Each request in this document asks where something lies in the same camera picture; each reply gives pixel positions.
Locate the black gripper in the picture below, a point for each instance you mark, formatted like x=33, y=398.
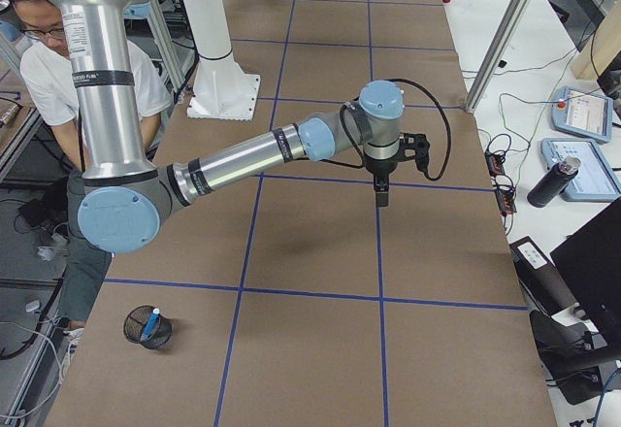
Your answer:
x=380, y=167

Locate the blue highlighter pen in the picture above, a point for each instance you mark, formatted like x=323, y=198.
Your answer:
x=150, y=325

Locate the orange black adapter far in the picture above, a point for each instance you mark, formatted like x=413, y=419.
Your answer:
x=495, y=164

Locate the orange black adapter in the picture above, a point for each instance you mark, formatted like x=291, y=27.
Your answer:
x=495, y=164
x=505, y=200

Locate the orange black adapter near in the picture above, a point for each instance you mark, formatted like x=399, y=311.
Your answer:
x=505, y=200

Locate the black water bottle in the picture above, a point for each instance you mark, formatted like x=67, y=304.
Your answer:
x=554, y=182

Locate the black box with label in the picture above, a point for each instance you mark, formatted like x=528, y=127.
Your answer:
x=540, y=277

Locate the far teach pendant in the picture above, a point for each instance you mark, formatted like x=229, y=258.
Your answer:
x=582, y=113

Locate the teach pendant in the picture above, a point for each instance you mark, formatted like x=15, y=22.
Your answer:
x=595, y=180
x=582, y=113

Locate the near teach pendant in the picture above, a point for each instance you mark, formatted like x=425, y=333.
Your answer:
x=595, y=180

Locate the black monitor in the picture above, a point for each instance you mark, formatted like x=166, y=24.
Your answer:
x=589, y=263

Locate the wooden board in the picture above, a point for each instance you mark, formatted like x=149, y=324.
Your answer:
x=601, y=49

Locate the black monitor stand base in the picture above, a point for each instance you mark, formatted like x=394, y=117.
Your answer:
x=578, y=360

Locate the near black mesh pen cup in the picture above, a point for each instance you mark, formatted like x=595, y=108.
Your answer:
x=135, y=321

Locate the man in white shirt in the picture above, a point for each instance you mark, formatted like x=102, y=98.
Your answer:
x=46, y=69

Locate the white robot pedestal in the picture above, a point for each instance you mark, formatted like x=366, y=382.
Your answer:
x=221, y=88

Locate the aluminium frame post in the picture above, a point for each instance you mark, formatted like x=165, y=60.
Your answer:
x=509, y=22

